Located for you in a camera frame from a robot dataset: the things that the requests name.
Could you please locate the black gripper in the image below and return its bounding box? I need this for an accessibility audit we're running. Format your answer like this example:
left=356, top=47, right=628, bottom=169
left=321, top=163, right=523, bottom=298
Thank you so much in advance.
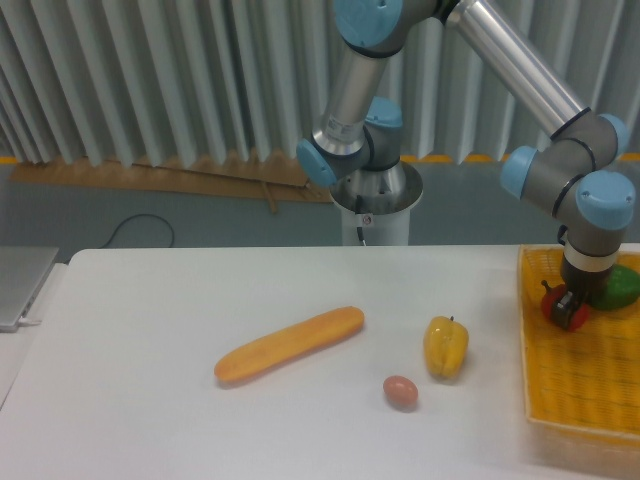
left=550, top=257, right=613, bottom=330

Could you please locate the red bell pepper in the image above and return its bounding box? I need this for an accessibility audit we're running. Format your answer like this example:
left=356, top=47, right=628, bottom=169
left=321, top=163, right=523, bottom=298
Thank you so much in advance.
left=540, top=280, right=589, bottom=332

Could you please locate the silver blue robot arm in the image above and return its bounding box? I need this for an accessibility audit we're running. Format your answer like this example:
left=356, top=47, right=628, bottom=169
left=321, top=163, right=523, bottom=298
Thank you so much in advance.
left=296, top=1, right=636, bottom=331

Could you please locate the green bell pepper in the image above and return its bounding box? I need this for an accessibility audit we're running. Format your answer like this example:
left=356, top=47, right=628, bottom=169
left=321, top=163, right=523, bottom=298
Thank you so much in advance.
left=589, top=264, right=639, bottom=311

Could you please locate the yellow bell pepper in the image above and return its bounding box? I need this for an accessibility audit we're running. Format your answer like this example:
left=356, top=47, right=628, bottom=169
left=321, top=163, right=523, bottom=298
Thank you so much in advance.
left=423, top=316, right=469, bottom=380

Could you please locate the yellow woven basket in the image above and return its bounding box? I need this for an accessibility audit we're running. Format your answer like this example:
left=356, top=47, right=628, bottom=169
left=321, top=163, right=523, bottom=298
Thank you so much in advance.
left=517, top=245, right=639, bottom=444

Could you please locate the brown egg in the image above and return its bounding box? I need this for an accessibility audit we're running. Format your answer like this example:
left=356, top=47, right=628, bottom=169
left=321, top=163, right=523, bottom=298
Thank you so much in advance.
left=383, top=375, right=419, bottom=409

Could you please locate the long baguette bread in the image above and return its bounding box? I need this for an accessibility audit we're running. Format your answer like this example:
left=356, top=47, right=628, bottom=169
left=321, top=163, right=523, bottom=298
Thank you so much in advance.
left=213, top=306, right=365, bottom=384

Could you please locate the brown cardboard sheet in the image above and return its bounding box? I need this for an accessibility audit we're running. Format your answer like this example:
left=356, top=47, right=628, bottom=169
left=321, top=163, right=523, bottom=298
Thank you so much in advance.
left=10, top=150, right=331, bottom=213

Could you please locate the grey pleated curtain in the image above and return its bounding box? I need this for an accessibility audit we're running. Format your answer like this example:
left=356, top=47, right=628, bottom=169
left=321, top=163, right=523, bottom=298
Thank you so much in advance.
left=1, top=1, right=639, bottom=167

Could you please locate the silver laptop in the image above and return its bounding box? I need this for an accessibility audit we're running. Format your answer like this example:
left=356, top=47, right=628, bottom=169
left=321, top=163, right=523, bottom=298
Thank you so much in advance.
left=0, top=246, right=59, bottom=333

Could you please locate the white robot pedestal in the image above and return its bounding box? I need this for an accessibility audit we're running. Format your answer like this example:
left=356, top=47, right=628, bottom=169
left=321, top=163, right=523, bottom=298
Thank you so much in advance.
left=338, top=206, right=410, bottom=246

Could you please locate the black floor cable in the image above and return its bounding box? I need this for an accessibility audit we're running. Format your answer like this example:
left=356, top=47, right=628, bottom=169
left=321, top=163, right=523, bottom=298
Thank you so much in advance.
left=97, top=213, right=176, bottom=248

